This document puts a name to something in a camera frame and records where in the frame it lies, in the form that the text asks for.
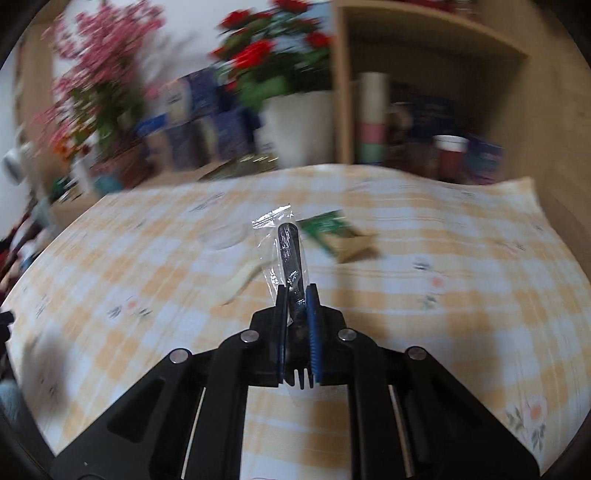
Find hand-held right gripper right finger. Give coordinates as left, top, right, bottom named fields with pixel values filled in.
left=305, top=284, right=541, bottom=480

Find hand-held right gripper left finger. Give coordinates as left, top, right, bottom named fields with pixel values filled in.
left=48, top=285, right=289, bottom=480

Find black fork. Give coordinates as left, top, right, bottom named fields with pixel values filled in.
left=252, top=203, right=319, bottom=393

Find beige spoon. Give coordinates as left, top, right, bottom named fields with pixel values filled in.
left=216, top=263, right=273, bottom=306

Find yellow plaid floral tablecloth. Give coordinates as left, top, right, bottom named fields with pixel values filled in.
left=0, top=164, right=583, bottom=480

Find green and beige paper packet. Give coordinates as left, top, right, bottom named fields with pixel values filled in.
left=297, top=210, right=380, bottom=265

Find clear plastic lid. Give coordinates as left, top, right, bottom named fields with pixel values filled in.
left=198, top=220, right=250, bottom=252

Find white desk fan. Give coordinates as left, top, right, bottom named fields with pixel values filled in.
left=2, top=143, right=35, bottom=185

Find white ribbed vase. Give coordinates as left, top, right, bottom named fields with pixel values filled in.
left=71, top=154, right=95, bottom=195

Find gold green tray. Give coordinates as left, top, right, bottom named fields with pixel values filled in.
left=198, top=154, right=280, bottom=182

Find orange flowers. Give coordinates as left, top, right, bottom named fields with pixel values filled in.
left=53, top=138, right=90, bottom=160

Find striped woven basket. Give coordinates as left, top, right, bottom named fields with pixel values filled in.
left=95, top=148, right=148, bottom=190

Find brown glass cup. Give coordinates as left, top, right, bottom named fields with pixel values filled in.
left=388, top=138, right=435, bottom=178

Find white flower pot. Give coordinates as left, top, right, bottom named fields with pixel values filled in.
left=261, top=90, right=335, bottom=169

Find red paper cup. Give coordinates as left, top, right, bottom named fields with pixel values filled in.
left=434, top=135, right=469, bottom=183

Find small purple box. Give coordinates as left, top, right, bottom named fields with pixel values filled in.
left=464, top=136, right=504, bottom=185

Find dark blue picture box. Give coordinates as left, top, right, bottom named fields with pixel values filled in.
left=390, top=83, right=462, bottom=139

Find pink blossom plant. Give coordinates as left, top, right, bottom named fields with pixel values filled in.
left=41, top=0, right=167, bottom=153

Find red rose plant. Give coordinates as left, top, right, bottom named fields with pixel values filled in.
left=210, top=0, right=333, bottom=112

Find wooden shelf unit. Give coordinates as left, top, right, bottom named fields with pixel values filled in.
left=332, top=0, right=532, bottom=185

